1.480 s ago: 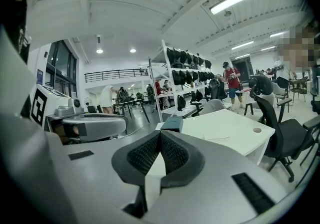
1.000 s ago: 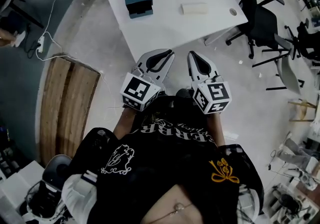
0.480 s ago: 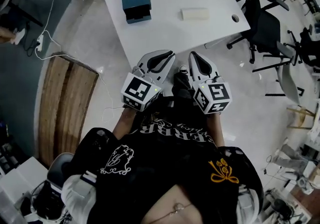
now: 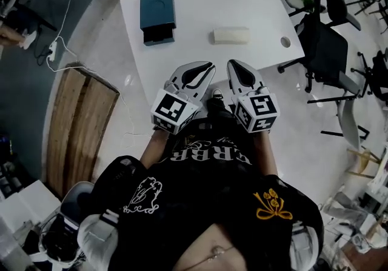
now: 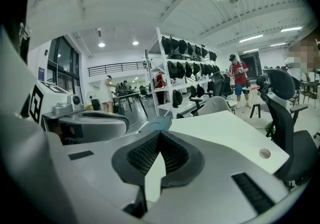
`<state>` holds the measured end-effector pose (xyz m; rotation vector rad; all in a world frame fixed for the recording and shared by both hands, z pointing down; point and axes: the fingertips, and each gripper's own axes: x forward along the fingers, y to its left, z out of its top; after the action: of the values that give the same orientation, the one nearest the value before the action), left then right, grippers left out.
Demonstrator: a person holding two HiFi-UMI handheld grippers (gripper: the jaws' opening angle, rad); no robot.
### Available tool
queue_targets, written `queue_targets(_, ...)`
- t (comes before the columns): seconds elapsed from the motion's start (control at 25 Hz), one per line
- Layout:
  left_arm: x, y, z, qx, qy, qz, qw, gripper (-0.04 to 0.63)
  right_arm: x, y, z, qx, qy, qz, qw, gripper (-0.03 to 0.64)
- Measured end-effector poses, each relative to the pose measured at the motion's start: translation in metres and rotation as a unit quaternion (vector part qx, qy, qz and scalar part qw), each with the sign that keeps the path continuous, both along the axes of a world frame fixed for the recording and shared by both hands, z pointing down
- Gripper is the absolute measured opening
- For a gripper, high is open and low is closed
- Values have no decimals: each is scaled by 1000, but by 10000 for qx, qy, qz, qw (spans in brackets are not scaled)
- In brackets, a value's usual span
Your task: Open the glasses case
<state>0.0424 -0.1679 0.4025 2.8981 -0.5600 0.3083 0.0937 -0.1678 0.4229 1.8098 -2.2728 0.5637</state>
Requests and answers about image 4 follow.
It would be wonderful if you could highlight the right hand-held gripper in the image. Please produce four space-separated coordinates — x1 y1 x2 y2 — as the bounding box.
227 59 280 135

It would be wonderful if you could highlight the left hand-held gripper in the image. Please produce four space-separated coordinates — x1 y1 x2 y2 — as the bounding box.
150 61 217 136

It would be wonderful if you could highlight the white rectangular block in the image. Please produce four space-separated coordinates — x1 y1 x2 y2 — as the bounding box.
210 26 251 46

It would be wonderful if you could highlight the person's left forearm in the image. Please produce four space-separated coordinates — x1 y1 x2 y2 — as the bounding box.
139 128 171 171

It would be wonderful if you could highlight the person's right forearm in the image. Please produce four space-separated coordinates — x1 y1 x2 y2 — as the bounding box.
256 131 280 177

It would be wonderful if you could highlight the teal drawer box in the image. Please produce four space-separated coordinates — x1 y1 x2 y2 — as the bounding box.
139 0 178 47

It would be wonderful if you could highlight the black office chair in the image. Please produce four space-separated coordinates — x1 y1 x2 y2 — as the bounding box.
277 0 369 95

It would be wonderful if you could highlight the person's black printed shirt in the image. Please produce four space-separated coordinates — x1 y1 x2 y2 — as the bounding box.
77 96 325 271

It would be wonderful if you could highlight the grey chair with black legs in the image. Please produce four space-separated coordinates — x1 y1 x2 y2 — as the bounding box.
307 93 371 152

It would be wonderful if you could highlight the wooden floor panel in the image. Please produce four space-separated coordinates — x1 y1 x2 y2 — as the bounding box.
44 64 120 198

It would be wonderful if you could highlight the black swivel chair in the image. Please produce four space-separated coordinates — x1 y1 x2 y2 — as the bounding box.
350 50 388 101

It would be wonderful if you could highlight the wooden stool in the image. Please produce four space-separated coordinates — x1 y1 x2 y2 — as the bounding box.
346 147 383 179

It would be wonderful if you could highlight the white power strip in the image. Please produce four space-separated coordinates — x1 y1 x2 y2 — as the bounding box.
48 41 59 62

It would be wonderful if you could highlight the grey seat with hole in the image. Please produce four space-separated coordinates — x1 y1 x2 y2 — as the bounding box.
60 181 95 219

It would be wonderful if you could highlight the white foam box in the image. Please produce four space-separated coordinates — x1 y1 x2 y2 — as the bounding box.
0 179 62 235

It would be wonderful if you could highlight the white power cable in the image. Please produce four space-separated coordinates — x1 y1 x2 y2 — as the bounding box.
45 0 153 150

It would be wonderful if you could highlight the person's thin necklace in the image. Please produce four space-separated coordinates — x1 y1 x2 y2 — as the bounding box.
181 243 236 271

